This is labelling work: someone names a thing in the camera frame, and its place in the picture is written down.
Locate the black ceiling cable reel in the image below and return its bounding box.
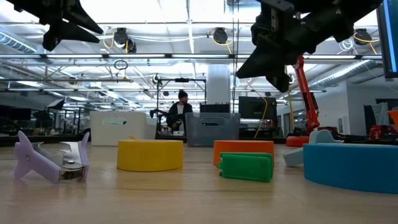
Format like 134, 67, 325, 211
213, 27, 229, 45
113, 27, 137, 54
354, 27, 373, 46

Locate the black camera rig frame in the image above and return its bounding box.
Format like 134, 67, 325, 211
156, 77, 208, 138

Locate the white plastic bin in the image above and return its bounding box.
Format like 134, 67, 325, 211
90, 111, 158, 147

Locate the black background monitor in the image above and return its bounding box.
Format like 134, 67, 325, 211
238, 96, 278, 121

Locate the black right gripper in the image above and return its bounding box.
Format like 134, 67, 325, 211
235, 0, 340, 93

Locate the yellow hanging power cable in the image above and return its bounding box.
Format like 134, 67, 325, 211
254, 95, 269, 139

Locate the light blue staple remover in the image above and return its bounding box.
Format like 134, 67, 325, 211
282, 129, 343, 167

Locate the yellow tape roll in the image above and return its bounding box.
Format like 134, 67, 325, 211
116, 139, 184, 172

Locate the blue tape roll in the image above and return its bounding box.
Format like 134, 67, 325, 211
303, 142, 398, 194

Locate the person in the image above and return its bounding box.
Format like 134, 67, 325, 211
166, 90, 193, 133

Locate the grey translucent plastic bin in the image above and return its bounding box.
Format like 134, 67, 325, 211
185, 112, 241, 147

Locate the orange tape roll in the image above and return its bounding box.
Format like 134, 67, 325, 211
213, 139, 275, 167

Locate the black computer monitor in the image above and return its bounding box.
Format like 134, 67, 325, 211
376, 0, 398, 78

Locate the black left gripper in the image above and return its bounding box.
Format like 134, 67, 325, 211
6, 0, 104, 52

